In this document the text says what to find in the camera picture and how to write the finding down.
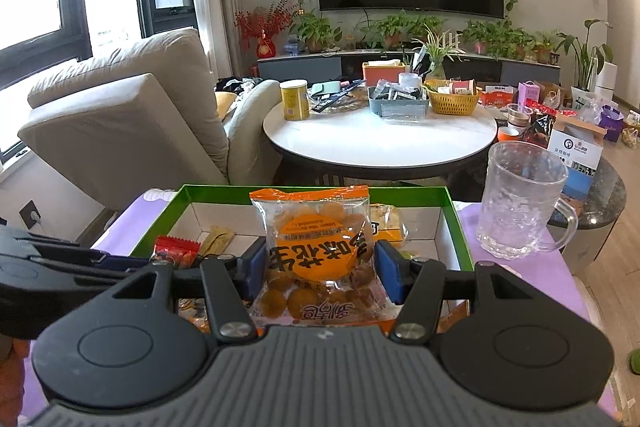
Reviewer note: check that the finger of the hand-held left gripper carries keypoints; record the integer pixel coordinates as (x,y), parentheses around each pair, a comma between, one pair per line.
(125,263)
(105,278)

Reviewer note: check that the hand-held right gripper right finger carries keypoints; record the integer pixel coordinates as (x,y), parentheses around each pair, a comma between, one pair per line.
(389,272)

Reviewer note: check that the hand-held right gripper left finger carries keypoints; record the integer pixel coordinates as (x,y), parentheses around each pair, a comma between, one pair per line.
(255,268)

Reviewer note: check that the yellow stick packet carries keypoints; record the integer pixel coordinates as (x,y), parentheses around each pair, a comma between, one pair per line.
(222,241)

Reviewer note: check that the yellow snack packet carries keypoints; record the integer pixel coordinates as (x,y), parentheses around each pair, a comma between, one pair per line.
(387,227)

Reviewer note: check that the small red snack packet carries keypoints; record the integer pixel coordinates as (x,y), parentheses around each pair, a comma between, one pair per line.
(175,251)

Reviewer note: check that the orange peanut snack packet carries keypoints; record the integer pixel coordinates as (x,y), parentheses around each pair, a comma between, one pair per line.
(320,232)

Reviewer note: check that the green cardboard box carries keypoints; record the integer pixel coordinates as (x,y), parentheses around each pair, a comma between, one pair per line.
(450,227)

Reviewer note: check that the person's left hand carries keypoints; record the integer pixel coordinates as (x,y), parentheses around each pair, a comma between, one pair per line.
(19,372)

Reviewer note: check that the white round table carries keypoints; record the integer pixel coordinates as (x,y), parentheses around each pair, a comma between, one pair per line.
(375,139)

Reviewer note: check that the purple flower print tablecloth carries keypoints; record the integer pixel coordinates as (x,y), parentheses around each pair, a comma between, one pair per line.
(525,287)

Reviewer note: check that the beige sofa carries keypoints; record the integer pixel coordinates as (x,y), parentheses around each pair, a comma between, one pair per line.
(130,122)

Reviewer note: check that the cream sofa armrest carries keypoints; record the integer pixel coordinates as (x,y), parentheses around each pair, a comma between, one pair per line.
(250,127)

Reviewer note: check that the clear glass mug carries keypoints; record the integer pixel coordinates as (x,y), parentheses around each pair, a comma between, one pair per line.
(520,202)

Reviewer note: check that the grey blue storage basket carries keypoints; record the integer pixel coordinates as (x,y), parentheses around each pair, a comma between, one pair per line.
(400,104)

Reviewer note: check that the yellow can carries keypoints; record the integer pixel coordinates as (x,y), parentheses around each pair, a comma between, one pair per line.
(295,102)

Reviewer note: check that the orange mug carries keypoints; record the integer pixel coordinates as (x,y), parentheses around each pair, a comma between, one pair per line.
(507,136)

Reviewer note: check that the yellow woven basket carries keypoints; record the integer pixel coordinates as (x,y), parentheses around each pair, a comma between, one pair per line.
(452,103)

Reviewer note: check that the orange box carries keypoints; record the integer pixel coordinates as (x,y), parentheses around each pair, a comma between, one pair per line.
(384,74)

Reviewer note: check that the grey television cabinet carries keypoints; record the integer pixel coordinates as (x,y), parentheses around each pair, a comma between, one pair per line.
(300,67)

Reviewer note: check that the blue white carton box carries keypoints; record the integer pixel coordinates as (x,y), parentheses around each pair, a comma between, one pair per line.
(575,157)

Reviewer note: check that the spider plant in vase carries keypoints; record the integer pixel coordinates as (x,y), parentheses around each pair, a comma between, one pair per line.
(437,54)

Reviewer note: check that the dark round coffee table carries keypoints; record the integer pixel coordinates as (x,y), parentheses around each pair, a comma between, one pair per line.
(602,202)

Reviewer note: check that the pink box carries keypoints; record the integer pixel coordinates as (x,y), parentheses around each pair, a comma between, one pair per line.
(529,94)

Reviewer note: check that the red flower decoration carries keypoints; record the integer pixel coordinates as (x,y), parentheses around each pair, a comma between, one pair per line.
(265,27)

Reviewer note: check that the potted green plant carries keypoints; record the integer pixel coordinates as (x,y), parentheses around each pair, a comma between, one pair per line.
(544,48)
(480,37)
(315,32)
(395,29)

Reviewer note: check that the green slipper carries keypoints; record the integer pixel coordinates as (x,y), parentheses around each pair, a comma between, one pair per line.
(635,359)

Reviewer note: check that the purple bag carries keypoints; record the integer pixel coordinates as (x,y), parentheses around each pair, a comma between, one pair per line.
(613,124)

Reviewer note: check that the white air purifier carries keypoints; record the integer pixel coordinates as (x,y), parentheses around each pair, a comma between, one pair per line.
(606,82)

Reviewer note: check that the tall plant in white pot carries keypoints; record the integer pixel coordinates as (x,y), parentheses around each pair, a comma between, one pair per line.
(585,52)

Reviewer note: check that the wall outlet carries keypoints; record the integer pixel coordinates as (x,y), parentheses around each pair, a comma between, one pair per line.
(31,214)

